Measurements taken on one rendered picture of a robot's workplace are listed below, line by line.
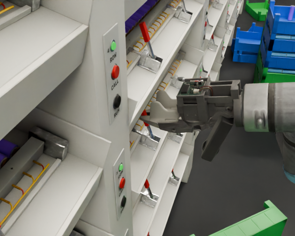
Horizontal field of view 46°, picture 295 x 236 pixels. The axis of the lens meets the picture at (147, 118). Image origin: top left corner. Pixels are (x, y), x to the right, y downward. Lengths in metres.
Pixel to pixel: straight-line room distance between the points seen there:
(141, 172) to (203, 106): 0.19
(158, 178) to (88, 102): 0.60
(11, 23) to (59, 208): 0.21
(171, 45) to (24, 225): 0.51
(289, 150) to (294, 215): 0.76
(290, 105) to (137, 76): 0.27
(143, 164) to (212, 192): 0.73
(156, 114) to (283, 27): 0.99
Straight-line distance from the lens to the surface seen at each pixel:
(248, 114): 0.64
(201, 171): 1.51
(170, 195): 1.20
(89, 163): 0.47
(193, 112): 0.67
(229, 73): 2.25
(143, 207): 0.91
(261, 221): 1.13
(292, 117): 0.64
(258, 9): 3.43
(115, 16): 0.42
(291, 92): 0.64
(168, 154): 1.05
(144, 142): 0.77
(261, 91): 0.64
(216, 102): 0.66
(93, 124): 0.42
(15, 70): 0.28
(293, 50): 1.64
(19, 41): 0.32
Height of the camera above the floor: 1.05
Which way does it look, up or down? 36 degrees down
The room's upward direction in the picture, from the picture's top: straight up
